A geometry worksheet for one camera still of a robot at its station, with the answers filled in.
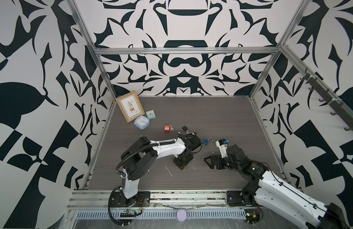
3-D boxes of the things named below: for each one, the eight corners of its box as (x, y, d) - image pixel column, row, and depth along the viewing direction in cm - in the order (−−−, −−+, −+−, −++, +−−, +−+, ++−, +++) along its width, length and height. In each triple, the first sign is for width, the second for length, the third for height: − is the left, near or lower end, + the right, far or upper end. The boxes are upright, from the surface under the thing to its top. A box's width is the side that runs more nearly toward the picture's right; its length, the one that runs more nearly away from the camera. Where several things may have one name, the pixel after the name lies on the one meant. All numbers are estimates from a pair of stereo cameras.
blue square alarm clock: (133, 129, 102) (132, 127, 100) (136, 117, 108) (135, 115, 106) (148, 129, 102) (147, 127, 100) (150, 117, 108) (149, 115, 106)
